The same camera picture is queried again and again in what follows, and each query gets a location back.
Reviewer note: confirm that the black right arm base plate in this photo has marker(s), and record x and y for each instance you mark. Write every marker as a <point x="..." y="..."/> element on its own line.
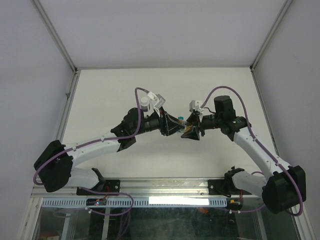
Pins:
<point x="223" y="187"/>

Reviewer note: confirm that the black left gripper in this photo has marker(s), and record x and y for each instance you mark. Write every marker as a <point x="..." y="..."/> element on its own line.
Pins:
<point x="164" y="122"/>

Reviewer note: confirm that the white capped dark pill bottle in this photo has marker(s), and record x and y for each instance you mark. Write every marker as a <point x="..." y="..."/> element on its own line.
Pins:
<point x="144" y="103"/>

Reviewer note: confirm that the right aluminium frame post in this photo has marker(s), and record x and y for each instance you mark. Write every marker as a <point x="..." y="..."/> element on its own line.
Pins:
<point x="270" y="34"/>

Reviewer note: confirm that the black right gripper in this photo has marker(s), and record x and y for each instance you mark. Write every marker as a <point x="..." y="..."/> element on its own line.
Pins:
<point x="194" y="119"/>

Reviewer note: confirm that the grey slotted cable duct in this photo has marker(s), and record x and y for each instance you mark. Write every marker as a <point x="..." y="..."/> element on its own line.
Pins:
<point x="137" y="202"/>

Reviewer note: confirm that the aluminium mounting rail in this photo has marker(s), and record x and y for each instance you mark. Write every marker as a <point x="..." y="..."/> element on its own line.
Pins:
<point x="136" y="187"/>

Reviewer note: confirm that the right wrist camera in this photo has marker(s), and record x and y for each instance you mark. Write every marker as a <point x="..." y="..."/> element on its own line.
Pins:
<point x="196" y="107"/>

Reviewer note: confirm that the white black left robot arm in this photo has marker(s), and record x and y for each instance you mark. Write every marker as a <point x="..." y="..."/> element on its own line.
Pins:
<point x="58" y="165"/>

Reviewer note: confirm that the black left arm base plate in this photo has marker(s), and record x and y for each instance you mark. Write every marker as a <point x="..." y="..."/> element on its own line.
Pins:
<point x="104" y="186"/>

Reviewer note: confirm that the aluminium frame post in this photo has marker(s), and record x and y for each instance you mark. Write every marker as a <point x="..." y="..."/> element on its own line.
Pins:
<point x="270" y="34"/>
<point x="54" y="34"/>

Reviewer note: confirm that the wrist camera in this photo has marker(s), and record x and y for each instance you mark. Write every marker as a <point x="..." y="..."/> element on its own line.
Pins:
<point x="156" y="100"/>
<point x="196" y="107"/>

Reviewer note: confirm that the left aluminium frame post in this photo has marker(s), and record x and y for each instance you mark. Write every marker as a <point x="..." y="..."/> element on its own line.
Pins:
<point x="54" y="34"/>

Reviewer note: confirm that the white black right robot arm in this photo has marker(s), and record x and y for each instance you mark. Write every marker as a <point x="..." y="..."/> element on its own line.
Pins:
<point x="281" y="186"/>

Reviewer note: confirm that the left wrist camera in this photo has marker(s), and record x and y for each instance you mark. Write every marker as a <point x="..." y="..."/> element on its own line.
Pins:
<point x="156" y="100"/>

